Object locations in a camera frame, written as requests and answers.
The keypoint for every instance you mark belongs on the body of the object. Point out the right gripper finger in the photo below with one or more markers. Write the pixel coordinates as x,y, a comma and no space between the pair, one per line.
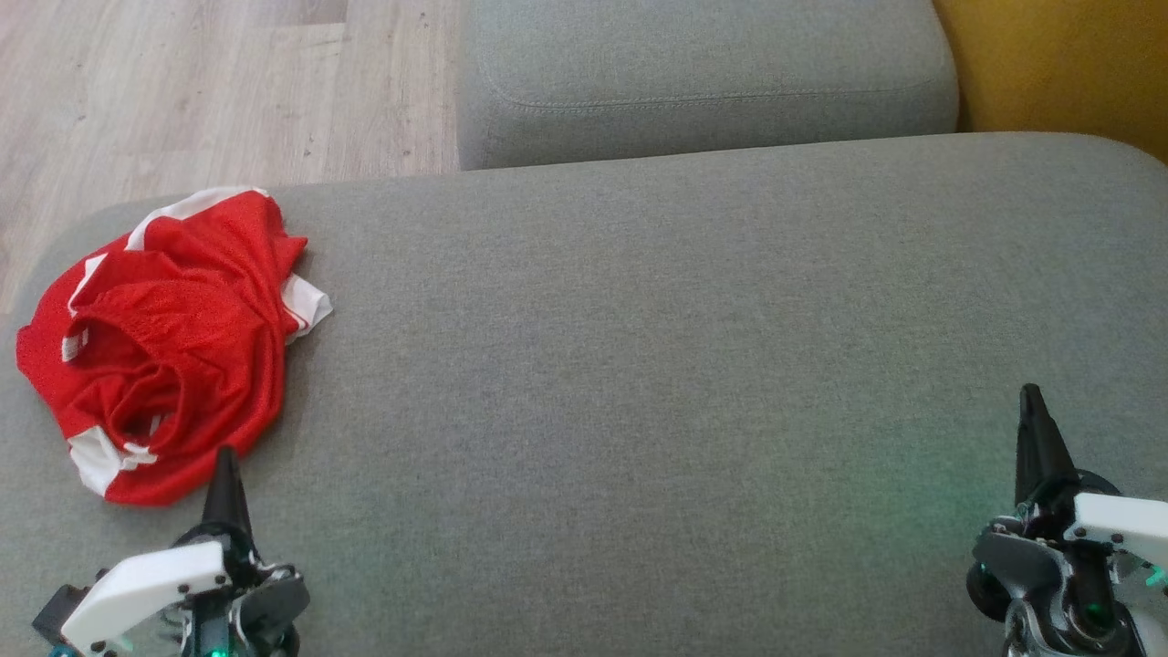
1040,456

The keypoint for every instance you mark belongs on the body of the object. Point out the red jersey with white trim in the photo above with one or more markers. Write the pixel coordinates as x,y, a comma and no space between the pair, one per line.
182,347

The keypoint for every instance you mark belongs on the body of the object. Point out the yellow sofa back cushion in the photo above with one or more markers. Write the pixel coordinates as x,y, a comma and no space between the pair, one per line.
1058,64

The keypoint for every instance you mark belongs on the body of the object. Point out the small grey sofa seat cushion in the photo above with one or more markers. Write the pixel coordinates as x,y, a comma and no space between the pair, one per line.
703,64

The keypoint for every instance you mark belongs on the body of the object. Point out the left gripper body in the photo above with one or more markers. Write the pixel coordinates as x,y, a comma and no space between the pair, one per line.
146,584

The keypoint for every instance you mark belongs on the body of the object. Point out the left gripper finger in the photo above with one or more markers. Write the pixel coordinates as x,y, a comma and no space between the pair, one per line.
226,502

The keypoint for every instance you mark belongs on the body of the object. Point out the large grey sofa seat cushion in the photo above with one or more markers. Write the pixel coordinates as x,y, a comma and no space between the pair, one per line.
639,411

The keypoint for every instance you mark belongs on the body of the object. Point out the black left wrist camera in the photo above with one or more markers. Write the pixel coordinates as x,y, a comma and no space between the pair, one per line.
57,616

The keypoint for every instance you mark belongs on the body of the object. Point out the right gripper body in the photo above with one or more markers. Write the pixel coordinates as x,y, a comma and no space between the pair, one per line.
1113,529

